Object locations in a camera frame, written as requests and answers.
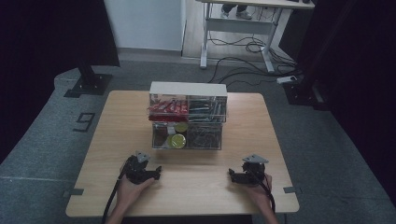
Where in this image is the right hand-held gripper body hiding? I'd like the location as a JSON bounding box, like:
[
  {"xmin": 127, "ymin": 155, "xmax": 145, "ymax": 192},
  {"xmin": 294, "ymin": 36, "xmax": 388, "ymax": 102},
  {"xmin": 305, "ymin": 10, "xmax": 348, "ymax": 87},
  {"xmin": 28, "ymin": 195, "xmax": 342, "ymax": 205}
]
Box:
[{"xmin": 236, "ymin": 153, "xmax": 270, "ymax": 187}]

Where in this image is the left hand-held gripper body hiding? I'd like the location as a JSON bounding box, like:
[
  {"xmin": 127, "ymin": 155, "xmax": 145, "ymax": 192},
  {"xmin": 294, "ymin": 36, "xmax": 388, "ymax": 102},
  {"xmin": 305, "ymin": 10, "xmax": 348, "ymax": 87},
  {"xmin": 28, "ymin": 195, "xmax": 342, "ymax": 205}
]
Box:
[{"xmin": 123, "ymin": 150, "xmax": 156, "ymax": 186}]

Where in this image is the clear acrylic drawer organizer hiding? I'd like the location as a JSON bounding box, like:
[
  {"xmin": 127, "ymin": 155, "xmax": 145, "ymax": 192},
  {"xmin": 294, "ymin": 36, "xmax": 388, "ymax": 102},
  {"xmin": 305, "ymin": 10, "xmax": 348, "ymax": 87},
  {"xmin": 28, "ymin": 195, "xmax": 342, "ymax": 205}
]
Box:
[{"xmin": 148, "ymin": 81, "xmax": 229, "ymax": 151}]

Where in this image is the person's right hand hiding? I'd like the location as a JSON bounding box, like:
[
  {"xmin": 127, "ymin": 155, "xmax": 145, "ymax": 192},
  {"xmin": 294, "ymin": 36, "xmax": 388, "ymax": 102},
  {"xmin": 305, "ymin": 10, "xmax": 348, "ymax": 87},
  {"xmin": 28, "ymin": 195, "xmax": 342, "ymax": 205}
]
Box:
[{"xmin": 246, "ymin": 173, "xmax": 274, "ymax": 209}]

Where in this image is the person's left hand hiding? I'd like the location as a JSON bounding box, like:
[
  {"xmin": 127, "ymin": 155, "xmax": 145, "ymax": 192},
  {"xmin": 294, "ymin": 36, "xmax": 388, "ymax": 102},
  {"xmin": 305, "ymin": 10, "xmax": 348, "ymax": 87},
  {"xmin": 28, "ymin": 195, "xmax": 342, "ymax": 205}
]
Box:
[{"xmin": 116, "ymin": 174, "xmax": 157, "ymax": 208}]

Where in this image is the large yellow-green round tin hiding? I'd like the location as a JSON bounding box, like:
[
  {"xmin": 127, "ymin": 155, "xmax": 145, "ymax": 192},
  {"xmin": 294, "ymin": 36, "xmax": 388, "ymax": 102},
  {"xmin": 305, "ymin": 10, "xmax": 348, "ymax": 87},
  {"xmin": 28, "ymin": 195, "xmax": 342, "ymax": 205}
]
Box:
[{"xmin": 166, "ymin": 133, "xmax": 188, "ymax": 149}]

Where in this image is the black tape strip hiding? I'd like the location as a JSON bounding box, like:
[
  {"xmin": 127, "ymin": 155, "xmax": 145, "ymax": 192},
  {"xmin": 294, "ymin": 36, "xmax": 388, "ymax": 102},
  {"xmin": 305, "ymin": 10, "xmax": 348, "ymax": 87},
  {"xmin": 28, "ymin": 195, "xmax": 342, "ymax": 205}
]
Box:
[
  {"xmin": 282, "ymin": 186, "xmax": 304, "ymax": 195},
  {"xmin": 63, "ymin": 188, "xmax": 85, "ymax": 198}
]

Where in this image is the pile of dark metal clips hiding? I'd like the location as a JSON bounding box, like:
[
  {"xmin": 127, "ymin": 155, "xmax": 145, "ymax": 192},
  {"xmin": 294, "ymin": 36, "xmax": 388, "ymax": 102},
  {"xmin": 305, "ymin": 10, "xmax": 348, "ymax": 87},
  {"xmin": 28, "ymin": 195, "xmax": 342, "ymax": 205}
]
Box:
[{"xmin": 186, "ymin": 124, "xmax": 222, "ymax": 149}]

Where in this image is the small yellow-green round tin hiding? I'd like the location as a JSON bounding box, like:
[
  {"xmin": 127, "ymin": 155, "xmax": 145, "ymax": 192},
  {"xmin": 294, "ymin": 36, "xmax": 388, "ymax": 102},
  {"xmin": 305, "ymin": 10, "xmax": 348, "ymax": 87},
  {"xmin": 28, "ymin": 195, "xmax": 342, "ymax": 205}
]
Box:
[{"xmin": 174, "ymin": 121, "xmax": 190, "ymax": 133}]

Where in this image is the pile of red packets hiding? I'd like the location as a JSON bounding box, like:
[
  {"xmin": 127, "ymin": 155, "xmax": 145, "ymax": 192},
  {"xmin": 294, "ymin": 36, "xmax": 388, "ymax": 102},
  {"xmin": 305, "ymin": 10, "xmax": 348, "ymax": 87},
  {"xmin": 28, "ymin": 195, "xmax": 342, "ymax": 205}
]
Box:
[{"xmin": 148, "ymin": 99, "xmax": 190, "ymax": 122}]

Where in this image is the pile of dark silver packets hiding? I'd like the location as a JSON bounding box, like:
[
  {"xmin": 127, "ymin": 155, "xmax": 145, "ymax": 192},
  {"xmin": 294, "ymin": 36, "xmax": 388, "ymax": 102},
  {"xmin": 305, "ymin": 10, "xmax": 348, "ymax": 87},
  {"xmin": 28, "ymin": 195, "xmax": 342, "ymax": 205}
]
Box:
[{"xmin": 188, "ymin": 97, "xmax": 227, "ymax": 122}]

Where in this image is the dark stand base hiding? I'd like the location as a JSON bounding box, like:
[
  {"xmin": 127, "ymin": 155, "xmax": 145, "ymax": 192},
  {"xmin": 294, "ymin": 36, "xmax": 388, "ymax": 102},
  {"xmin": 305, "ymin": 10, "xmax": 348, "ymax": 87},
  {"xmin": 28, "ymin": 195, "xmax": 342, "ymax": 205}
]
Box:
[{"xmin": 282, "ymin": 77, "xmax": 332, "ymax": 112}]

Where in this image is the black stand base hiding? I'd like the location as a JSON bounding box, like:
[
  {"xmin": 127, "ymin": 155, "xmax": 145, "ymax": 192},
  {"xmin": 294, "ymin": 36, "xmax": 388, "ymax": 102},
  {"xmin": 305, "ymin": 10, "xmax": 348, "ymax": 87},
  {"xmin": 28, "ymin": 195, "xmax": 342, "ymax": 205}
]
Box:
[{"xmin": 63, "ymin": 60, "xmax": 114, "ymax": 99}]

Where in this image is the white power strip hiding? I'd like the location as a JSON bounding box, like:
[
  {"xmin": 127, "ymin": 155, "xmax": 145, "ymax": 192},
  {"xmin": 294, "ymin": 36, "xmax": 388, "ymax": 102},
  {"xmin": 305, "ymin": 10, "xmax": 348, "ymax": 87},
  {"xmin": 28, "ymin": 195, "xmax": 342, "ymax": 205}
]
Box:
[{"xmin": 276, "ymin": 75, "xmax": 299, "ymax": 85}]

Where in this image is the black curtain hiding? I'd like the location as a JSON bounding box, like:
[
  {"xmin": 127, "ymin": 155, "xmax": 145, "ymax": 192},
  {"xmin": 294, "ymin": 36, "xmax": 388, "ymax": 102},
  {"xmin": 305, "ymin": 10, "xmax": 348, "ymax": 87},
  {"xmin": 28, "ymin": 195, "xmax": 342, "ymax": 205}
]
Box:
[
  {"xmin": 0, "ymin": 0, "xmax": 121, "ymax": 164},
  {"xmin": 277, "ymin": 0, "xmax": 396, "ymax": 208}
]

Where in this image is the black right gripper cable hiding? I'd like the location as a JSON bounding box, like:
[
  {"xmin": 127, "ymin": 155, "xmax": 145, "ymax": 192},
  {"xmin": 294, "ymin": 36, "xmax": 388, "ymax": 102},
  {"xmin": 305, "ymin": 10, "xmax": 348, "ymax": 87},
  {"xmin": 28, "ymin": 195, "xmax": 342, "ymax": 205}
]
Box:
[{"xmin": 253, "ymin": 169, "xmax": 277, "ymax": 215}]

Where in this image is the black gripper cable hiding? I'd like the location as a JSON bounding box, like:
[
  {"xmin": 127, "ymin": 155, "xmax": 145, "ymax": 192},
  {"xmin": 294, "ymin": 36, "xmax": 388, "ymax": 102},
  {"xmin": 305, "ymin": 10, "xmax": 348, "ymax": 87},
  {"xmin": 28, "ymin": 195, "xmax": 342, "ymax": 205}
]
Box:
[
  {"xmin": 253, "ymin": 169, "xmax": 277, "ymax": 215},
  {"xmin": 101, "ymin": 162, "xmax": 130, "ymax": 224}
]

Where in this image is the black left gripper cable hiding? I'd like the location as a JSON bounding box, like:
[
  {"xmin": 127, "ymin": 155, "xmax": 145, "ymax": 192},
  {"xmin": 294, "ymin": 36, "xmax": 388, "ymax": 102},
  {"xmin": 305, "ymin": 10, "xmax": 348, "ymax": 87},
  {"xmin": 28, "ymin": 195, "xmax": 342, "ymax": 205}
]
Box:
[{"xmin": 101, "ymin": 162, "xmax": 130, "ymax": 224}]

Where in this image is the black long floor cable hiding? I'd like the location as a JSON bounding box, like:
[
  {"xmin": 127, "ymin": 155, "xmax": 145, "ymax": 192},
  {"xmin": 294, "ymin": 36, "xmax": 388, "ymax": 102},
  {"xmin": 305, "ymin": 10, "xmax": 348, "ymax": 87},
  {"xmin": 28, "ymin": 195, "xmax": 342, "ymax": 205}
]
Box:
[{"xmin": 207, "ymin": 56, "xmax": 302, "ymax": 89}]

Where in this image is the black looped floor cable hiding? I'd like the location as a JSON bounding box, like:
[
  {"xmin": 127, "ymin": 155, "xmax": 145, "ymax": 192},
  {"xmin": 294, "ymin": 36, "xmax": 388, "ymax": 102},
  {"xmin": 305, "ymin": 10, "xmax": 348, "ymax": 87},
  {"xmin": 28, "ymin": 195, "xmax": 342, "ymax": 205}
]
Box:
[{"xmin": 207, "ymin": 29, "xmax": 297, "ymax": 76}]

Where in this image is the white frame desk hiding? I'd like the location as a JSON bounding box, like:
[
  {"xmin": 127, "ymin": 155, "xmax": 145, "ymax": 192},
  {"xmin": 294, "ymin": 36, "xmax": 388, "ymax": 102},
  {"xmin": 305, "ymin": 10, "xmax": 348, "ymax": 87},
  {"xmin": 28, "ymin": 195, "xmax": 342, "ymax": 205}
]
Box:
[{"xmin": 195, "ymin": 0, "xmax": 316, "ymax": 75}]

